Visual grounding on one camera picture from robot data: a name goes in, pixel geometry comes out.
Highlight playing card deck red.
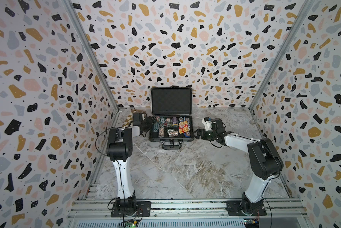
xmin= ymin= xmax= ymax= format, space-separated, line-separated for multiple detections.
xmin=179 ymin=121 xmax=189 ymax=134

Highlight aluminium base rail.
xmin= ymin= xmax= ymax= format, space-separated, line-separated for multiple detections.
xmin=66 ymin=198 xmax=313 ymax=228

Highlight wooden chess board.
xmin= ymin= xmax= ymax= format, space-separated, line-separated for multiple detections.
xmin=122 ymin=109 xmax=136 ymax=128

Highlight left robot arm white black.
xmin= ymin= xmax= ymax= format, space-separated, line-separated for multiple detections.
xmin=105 ymin=112 xmax=153 ymax=218

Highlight grey poker set case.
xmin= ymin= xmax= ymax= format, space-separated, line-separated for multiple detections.
xmin=149 ymin=87 xmax=194 ymax=150

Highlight poker chips in case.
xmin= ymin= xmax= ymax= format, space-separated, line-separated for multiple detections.
xmin=150 ymin=116 xmax=193 ymax=140

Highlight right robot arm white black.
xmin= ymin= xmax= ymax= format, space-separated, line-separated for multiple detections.
xmin=193 ymin=117 xmax=283 ymax=215

